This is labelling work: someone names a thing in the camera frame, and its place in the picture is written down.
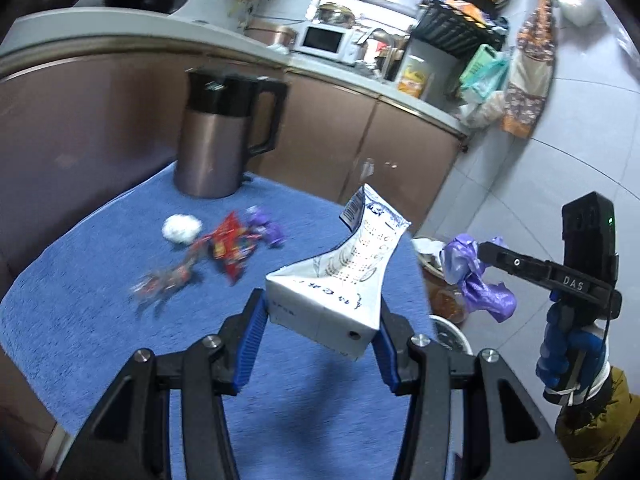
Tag purple plastic bag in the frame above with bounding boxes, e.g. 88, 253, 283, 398
440, 233, 517, 323

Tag green plastic bag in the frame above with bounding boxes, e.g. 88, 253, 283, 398
459, 44, 511, 105

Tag orange snack bag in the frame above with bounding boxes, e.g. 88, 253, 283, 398
440, 0, 488, 26

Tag crumpled clear wrapper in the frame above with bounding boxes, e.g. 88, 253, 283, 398
131, 260, 198, 311

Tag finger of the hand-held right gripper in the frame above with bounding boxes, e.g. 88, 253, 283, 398
477, 241, 556, 288

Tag white rimmed trash can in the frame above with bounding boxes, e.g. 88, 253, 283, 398
429, 314, 473, 356

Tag floral apron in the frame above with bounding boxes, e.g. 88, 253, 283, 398
502, 0, 557, 137

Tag black metal storage rack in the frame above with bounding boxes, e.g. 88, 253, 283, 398
417, 0, 531, 58

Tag person's right hand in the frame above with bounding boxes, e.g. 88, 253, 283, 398
536, 304, 608, 395

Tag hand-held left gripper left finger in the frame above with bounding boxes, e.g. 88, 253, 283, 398
57, 287, 268, 480

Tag crumpled red snack wrapper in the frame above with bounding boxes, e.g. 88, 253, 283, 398
192, 211, 261, 286

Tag white tissue ball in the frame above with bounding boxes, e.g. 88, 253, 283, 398
161, 214, 202, 246

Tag copper lower kitchen cabinets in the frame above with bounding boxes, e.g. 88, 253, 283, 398
0, 50, 471, 281

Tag purple candy wrapper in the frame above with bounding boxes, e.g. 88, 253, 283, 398
245, 206, 287, 248

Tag white microwave oven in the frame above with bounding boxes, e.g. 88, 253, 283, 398
294, 22, 368, 65

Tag copper rice cooker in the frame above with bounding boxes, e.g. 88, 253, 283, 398
245, 17, 298, 46

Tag beige bucket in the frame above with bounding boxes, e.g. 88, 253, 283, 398
412, 238, 451, 286

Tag crumpled white plastic bag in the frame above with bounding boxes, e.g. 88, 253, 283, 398
457, 91, 508, 128

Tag blue towel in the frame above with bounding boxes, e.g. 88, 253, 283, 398
0, 160, 451, 480

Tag steel electric kettle black handle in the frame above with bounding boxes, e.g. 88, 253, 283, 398
172, 69, 289, 198

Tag white milk carton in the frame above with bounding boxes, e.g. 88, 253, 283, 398
265, 183, 412, 362

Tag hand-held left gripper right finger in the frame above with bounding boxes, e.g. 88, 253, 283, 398
372, 302, 576, 480

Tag person's right forearm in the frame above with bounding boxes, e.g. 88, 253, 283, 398
555, 365, 636, 466

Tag steel mixing bowl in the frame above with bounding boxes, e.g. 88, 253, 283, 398
316, 2, 358, 28

